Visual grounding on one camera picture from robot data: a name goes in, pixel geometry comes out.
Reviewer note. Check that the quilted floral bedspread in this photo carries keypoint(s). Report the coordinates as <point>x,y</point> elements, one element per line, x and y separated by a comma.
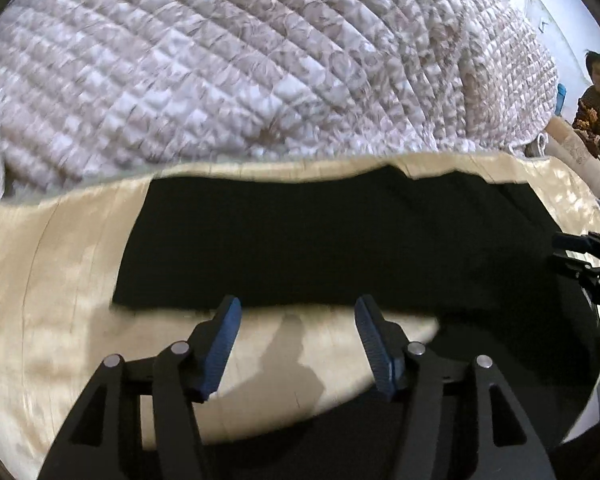
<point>220,60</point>

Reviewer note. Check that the black pants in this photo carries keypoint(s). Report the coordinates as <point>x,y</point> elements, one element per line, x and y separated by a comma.
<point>330,240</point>

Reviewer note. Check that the beige plush blanket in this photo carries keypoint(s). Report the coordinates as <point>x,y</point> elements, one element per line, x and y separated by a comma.
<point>45,310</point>

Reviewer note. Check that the patterned beige bolster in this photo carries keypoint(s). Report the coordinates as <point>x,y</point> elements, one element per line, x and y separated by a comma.
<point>577,157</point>

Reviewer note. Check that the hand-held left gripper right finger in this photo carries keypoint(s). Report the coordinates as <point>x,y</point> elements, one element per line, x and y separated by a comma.
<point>372,340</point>

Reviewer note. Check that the white wall poster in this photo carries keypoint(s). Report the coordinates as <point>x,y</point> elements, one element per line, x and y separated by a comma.
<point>547,12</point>

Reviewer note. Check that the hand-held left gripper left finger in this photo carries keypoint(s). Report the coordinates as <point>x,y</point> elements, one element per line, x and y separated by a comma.
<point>223,340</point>

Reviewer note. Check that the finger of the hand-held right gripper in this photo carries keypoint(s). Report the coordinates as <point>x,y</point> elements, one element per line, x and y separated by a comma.
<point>577,244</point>
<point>580,267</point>

